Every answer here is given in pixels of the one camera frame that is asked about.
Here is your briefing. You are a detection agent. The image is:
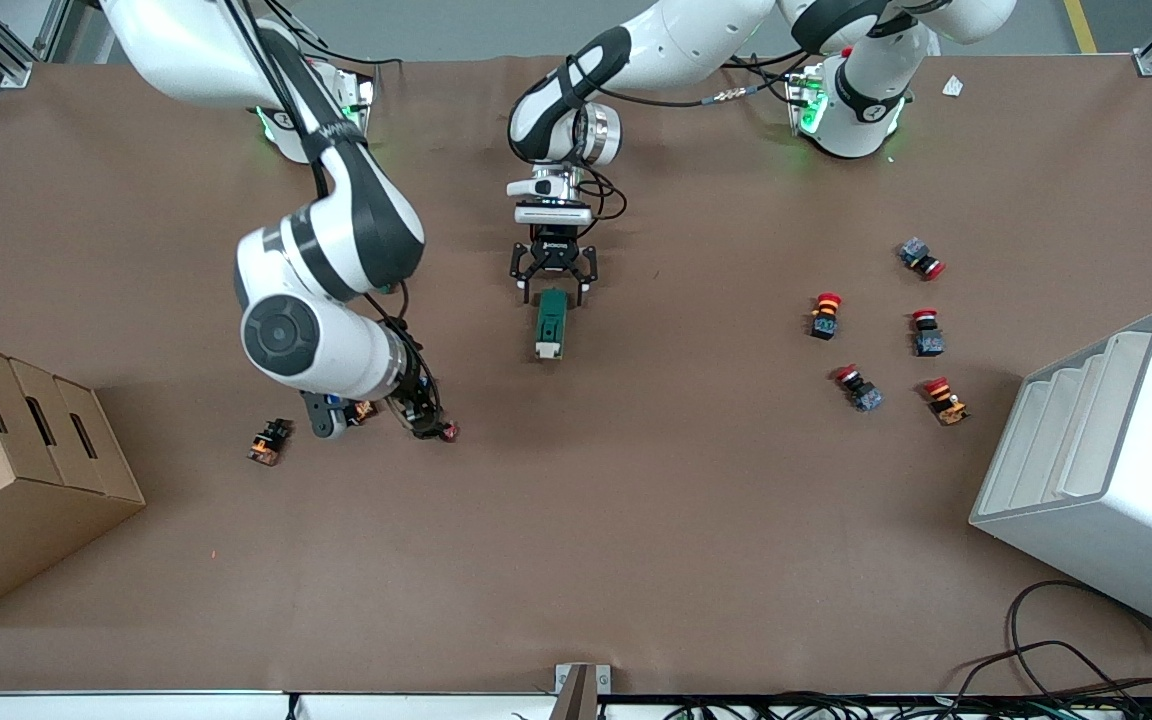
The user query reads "black cable tangle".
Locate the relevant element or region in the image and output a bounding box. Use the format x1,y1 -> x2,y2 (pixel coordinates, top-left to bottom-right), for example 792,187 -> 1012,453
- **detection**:
664,690 -> 1152,720

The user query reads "white table edge rail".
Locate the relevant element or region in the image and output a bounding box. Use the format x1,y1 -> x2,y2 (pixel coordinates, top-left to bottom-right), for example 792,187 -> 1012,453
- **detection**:
0,688 -> 559,720

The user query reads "red button orange striped collar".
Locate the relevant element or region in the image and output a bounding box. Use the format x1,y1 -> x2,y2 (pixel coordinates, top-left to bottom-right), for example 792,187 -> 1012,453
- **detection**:
809,292 -> 844,341

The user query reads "black arched cable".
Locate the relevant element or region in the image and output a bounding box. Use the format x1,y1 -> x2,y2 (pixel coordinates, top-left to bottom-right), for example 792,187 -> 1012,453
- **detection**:
944,640 -> 1142,701

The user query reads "red mushroom button grey block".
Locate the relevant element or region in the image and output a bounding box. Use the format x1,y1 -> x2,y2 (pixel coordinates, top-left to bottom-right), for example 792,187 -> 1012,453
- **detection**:
833,365 -> 885,413
911,309 -> 945,358
898,238 -> 947,281

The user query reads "white stepped storage rack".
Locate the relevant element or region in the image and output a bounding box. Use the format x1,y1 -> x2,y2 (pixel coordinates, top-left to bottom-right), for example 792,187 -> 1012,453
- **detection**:
968,309 -> 1152,643

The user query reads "grey metal mount bracket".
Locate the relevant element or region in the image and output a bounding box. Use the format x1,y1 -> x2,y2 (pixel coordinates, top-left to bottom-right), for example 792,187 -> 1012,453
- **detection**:
552,663 -> 613,720

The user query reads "brown table cover sheet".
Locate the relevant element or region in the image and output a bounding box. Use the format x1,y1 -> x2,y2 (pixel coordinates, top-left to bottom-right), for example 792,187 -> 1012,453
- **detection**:
0,50 -> 1152,696

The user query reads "green load switch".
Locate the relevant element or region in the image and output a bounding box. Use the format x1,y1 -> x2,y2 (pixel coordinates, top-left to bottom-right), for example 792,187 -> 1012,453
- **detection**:
534,290 -> 570,362

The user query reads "black looping cable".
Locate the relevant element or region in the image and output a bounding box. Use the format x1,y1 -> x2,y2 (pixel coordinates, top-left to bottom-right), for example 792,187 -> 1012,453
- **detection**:
1007,580 -> 1152,703

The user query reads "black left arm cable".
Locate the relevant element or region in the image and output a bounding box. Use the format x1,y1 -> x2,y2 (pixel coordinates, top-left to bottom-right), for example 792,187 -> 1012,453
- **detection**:
561,48 -> 809,223

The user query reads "red button orange contact block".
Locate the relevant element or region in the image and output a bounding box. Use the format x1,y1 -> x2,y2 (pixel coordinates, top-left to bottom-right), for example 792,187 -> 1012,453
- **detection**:
923,377 -> 970,427

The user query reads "brown cardboard box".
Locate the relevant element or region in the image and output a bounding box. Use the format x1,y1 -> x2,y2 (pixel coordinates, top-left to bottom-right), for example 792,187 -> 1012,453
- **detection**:
0,334 -> 147,629

